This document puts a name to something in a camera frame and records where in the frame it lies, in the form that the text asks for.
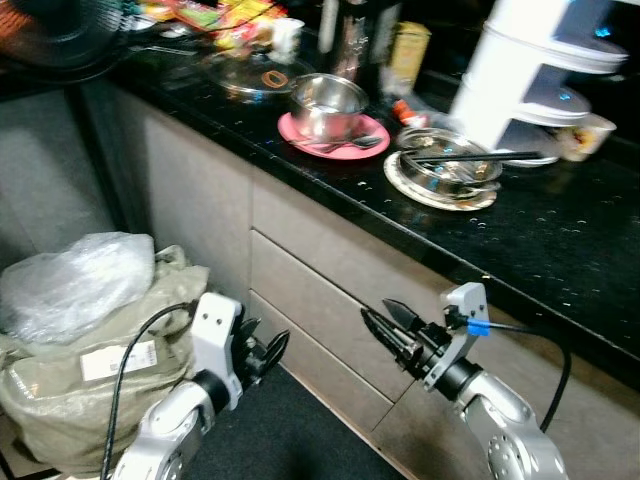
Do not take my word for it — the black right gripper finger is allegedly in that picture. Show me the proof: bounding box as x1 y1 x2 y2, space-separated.
383 297 427 340
360 307 414 364

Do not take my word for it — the pink round plate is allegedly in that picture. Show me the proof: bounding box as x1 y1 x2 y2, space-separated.
277 110 392 162

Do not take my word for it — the leaf-patterned white plate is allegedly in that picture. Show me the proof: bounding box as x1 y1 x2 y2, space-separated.
384 150 499 212

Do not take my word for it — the black chopstick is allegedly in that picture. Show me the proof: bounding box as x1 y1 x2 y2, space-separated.
410 149 546 162
415 154 541 168

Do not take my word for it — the large clear plastic bag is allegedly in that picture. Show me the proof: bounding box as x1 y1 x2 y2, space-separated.
0 232 156 346

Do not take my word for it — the olive woven sack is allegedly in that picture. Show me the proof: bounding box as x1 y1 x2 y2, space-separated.
0 245 213 473

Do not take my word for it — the crumpled clear plastic wrapper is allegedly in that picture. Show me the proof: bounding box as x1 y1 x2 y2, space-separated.
395 95 456 136

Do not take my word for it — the small orange packet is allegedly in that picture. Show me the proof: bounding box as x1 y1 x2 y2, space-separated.
390 98 421 126

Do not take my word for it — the round steel bowl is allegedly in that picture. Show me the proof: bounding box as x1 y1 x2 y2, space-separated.
289 73 371 142

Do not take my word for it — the black pan with glass lid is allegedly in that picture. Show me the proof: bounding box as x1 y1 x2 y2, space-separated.
205 50 316 103

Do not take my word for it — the white cup with cartoon print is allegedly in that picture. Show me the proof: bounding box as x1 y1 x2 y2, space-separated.
555 113 618 163

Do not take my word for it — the yellow cardboard box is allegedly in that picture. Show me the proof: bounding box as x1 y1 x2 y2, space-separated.
385 22 431 96

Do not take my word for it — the white tiered food steamer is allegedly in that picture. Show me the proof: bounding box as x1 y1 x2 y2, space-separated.
448 0 631 153

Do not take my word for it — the black coffee maker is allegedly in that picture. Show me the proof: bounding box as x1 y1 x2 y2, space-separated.
318 0 401 86

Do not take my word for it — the yellow red snack packet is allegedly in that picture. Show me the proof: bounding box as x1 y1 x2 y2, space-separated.
205 0 277 47

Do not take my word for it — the black standing fan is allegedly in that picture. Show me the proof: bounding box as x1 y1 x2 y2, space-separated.
0 0 126 83

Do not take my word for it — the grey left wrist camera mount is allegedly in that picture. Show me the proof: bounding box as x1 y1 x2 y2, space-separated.
190 293 244 383

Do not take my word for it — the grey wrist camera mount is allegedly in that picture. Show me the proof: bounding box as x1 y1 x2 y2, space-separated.
190 293 244 383
423 283 491 391

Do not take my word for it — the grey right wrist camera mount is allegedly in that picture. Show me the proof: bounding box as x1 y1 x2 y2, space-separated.
423 283 491 391

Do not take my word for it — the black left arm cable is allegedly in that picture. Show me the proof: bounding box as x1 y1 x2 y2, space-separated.
100 300 197 480

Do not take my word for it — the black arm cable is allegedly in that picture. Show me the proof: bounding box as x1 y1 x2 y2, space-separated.
100 300 197 480
465 318 573 433

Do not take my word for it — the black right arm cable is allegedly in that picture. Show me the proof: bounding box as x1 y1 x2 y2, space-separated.
465 318 573 433

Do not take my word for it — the steel two-handled pot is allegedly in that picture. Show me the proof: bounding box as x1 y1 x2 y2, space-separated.
397 127 504 198

